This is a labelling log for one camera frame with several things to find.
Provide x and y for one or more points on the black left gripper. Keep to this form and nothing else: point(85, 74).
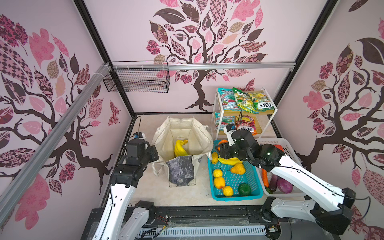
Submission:
point(152, 150)

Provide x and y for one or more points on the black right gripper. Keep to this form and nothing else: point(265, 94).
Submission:
point(223, 152)

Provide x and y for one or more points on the orange fruit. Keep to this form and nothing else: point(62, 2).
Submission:
point(220, 143)

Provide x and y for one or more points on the yellow pear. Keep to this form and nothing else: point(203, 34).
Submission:
point(238, 169)

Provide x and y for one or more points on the cream canvas grocery bag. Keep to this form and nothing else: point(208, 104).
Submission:
point(182, 171)

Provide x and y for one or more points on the yellow orange apple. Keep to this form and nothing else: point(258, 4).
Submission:
point(219, 183)

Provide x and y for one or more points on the green candy bag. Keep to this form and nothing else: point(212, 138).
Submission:
point(244, 101)

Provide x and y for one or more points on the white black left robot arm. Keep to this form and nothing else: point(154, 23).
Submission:
point(123, 184)

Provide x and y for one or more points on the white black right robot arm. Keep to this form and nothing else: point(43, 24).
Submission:
point(329, 206)

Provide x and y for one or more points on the orange Fox's candy bag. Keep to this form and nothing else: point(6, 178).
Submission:
point(246, 123)

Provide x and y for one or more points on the lower teal candy bag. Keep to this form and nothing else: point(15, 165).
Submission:
point(225, 121)

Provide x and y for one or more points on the teal striped candy bag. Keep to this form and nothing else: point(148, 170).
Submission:
point(228, 99)

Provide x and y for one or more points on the yellow green Fox's bag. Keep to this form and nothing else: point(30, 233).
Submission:
point(261, 102)

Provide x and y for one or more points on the yellow banana pair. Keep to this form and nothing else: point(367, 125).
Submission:
point(231, 161)

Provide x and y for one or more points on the wrinkled yellow mango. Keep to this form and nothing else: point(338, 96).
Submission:
point(215, 158)

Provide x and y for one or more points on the lower orange carrot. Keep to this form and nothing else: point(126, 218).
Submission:
point(265, 178)

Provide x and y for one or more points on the teal plastic basket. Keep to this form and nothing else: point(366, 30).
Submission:
point(250, 177)

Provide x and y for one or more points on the red tomato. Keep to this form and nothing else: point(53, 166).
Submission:
point(279, 147)

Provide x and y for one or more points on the white wood two-tier shelf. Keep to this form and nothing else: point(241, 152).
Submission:
point(264, 119)

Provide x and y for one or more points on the small yellow lemon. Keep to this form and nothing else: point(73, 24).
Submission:
point(217, 173)

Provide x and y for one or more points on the green avocado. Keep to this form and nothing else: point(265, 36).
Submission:
point(244, 190)

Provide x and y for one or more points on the dark purple eggplant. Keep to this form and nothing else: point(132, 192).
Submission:
point(273, 183)

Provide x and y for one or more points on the yellow lemon bottom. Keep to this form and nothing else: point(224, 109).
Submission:
point(228, 191)

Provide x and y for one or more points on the green cucumber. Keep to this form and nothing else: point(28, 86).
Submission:
point(269, 191)

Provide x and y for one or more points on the purple red onion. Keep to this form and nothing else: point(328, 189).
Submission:
point(284, 186)

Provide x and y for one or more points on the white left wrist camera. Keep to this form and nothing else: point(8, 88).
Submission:
point(139, 135)

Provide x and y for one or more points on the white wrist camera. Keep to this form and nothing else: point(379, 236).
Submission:
point(230, 130)
point(139, 135)

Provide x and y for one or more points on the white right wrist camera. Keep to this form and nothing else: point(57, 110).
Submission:
point(230, 130)

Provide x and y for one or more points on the black front rail base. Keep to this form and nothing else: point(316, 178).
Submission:
point(244, 222)

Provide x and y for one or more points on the black wire wall basket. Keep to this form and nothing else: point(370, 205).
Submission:
point(138, 77)

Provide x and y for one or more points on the silver aluminium rail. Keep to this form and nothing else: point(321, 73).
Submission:
point(32, 102)

